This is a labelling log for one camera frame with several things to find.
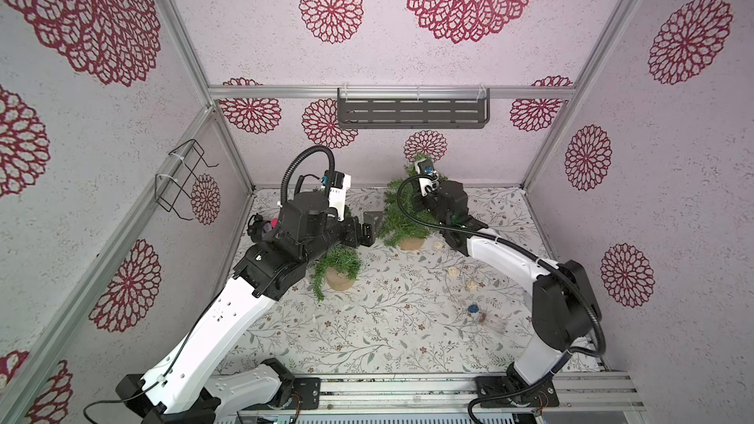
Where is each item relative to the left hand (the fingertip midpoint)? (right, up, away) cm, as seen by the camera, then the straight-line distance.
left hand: (365, 214), depth 65 cm
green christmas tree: (-7, -13, +10) cm, 18 cm away
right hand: (+15, +11, +18) cm, 26 cm away
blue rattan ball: (+31, -28, +22) cm, 48 cm away
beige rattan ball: (+27, -19, +30) cm, 45 cm away
